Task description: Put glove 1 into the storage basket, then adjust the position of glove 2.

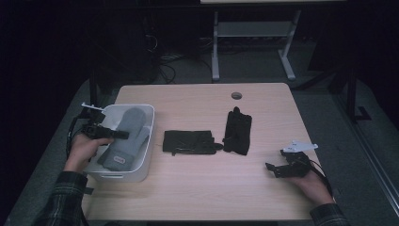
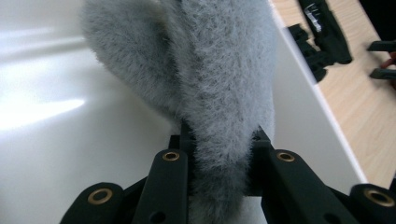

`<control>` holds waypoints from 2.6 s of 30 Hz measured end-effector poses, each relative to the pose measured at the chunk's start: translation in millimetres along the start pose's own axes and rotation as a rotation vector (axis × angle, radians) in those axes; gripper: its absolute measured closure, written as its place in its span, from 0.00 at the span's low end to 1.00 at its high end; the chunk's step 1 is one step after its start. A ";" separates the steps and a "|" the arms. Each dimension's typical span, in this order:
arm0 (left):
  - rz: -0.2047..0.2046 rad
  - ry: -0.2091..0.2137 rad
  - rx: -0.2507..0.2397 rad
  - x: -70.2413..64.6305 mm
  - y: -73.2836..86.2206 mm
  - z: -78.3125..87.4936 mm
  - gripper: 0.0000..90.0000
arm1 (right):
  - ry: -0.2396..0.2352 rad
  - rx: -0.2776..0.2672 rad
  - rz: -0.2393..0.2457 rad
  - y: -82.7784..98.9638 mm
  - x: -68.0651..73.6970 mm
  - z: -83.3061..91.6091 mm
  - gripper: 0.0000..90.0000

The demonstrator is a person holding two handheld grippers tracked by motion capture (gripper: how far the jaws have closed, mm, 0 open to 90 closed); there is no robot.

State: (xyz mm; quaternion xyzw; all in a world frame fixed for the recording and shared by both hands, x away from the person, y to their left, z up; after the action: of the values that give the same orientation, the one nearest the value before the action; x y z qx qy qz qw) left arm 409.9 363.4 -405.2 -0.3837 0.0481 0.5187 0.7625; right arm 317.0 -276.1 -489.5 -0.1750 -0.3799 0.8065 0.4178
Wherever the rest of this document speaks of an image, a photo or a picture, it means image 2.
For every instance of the white plastic bin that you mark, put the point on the white plastic bin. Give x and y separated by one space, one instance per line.
46 155

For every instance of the black glove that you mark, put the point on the black glove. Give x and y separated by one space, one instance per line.
330 34

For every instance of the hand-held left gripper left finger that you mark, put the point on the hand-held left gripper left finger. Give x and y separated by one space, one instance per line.
190 161

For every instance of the grey fuzzy mitten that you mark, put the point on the grey fuzzy mitten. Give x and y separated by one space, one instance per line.
218 77

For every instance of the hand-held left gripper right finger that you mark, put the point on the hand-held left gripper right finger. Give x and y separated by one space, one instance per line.
257 168

